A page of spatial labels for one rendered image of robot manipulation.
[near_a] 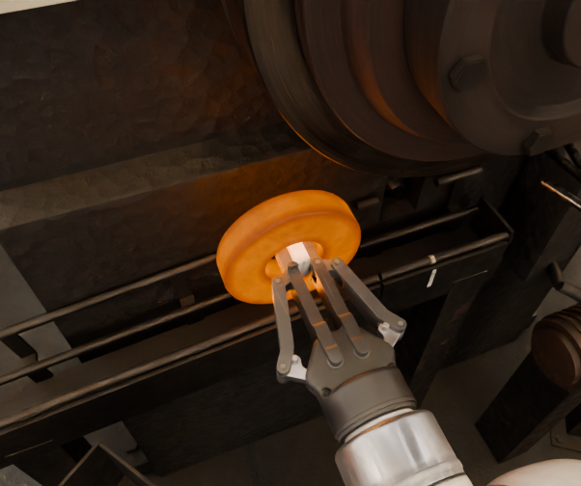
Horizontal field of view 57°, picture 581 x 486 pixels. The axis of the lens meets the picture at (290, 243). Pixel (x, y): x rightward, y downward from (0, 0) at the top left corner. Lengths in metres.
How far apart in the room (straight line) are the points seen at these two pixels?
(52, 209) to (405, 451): 0.40
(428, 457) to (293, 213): 0.23
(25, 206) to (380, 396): 0.40
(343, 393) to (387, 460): 0.06
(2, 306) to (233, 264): 1.24
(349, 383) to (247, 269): 0.16
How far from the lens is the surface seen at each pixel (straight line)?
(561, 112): 0.48
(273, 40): 0.39
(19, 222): 0.60
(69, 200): 0.60
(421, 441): 0.43
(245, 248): 0.51
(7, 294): 1.72
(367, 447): 0.43
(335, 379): 0.47
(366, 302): 0.51
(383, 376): 0.45
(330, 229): 0.53
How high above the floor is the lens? 1.27
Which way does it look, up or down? 51 degrees down
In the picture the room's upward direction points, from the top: straight up
